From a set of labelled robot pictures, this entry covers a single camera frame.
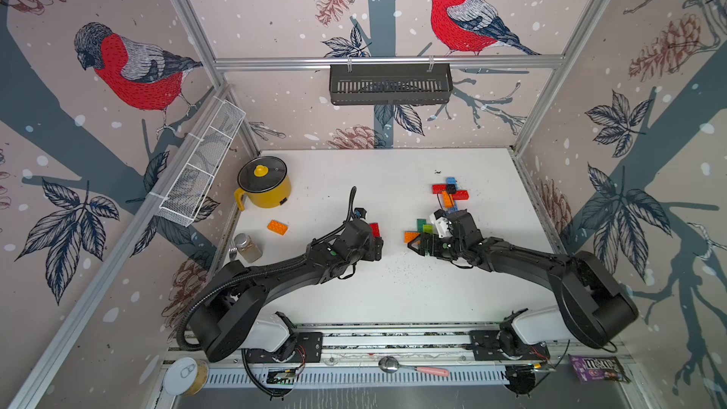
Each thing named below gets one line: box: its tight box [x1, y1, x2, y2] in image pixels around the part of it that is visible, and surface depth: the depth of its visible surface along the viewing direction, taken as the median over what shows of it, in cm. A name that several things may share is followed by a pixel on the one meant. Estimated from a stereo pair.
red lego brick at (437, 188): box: [431, 183, 448, 195], surface depth 106 cm
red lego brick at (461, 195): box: [451, 190, 470, 200], surface depth 106 cm
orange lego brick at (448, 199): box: [442, 190, 455, 209], surface depth 102 cm
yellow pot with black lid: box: [233, 155, 292, 213], surface depth 100 cm
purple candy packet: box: [567, 354, 632, 384], surface depth 70 cm
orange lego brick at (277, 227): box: [266, 219, 289, 236], surface depth 99 cm
